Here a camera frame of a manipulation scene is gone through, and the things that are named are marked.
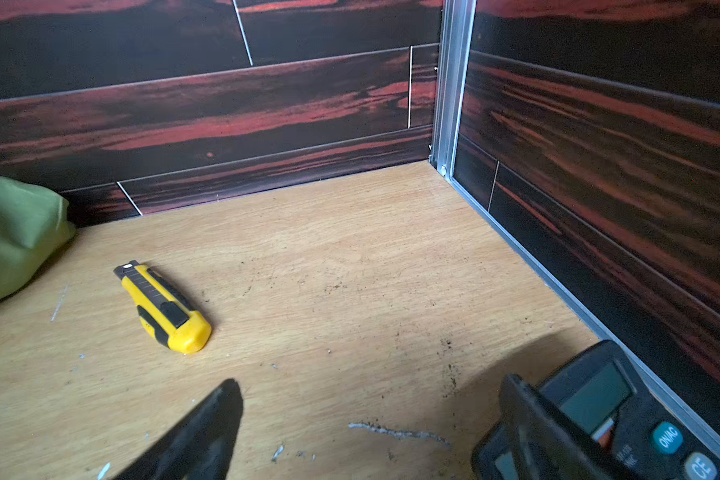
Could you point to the yellow black utility knife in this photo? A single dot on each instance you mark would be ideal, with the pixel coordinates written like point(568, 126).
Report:
point(164, 312)

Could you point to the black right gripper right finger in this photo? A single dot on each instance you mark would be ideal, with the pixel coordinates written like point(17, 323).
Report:
point(545, 443)

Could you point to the aluminium corner post right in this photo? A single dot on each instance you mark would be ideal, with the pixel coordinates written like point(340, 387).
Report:
point(454, 50)

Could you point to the black desk calculator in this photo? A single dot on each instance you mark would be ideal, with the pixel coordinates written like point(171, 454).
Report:
point(602, 393)

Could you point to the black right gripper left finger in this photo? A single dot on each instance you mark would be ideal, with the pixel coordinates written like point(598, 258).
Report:
point(200, 445)

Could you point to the green zip jacket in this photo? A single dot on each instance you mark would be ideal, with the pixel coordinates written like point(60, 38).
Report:
point(34, 224)

